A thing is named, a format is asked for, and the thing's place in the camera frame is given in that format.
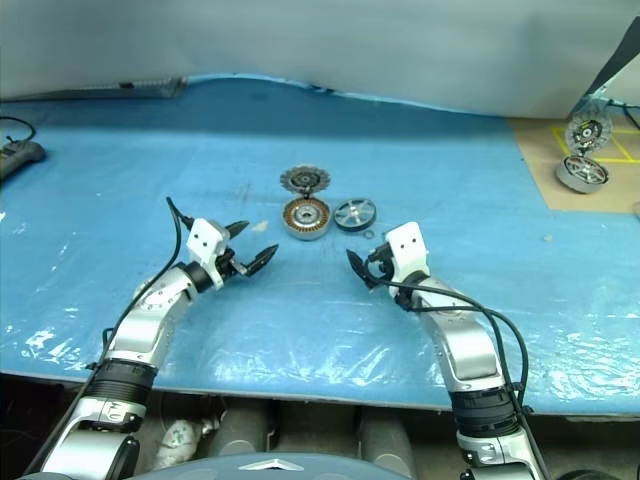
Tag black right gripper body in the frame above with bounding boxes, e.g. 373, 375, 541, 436
366, 241, 397, 288

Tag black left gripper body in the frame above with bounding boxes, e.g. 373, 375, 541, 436
216, 246, 250, 279

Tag silver spoked motor rotor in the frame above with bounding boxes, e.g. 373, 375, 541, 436
333, 198, 374, 233

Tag silver motor housing copper windings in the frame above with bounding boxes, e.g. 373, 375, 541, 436
282, 196, 332, 243

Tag finned round motor end cap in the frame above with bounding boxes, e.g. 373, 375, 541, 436
279, 163, 332, 197

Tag assembled silver motor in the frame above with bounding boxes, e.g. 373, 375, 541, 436
555, 154, 611, 195

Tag blue plastic table sheet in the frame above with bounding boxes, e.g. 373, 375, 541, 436
0, 74, 640, 417

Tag dark grey rounded shape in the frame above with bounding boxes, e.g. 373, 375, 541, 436
357, 407, 416, 476
209, 399, 274, 456

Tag brown cardboard sheet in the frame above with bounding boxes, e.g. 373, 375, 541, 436
507, 117, 640, 214

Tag white crumpled cloth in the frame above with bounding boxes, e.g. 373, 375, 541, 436
154, 417, 221, 471

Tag grey robot torso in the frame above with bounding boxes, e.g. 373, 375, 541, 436
124, 452, 416, 480

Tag dark grey power strip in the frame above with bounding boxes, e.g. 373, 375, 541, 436
0, 140, 47, 181

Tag black diagonal bar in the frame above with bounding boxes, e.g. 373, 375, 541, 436
582, 17, 640, 99

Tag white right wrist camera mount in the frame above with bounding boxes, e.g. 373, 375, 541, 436
382, 222, 432, 281

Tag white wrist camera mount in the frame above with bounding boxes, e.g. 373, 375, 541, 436
382, 222, 432, 281
185, 217, 232, 291

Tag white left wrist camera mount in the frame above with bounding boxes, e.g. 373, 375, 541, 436
185, 217, 232, 291

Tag long grey metal rail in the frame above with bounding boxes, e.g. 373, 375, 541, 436
0, 77, 187, 104

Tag black power strip cable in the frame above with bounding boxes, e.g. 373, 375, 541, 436
0, 115, 37, 146

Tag thin black background cable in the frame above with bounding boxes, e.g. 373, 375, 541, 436
607, 98, 640, 129

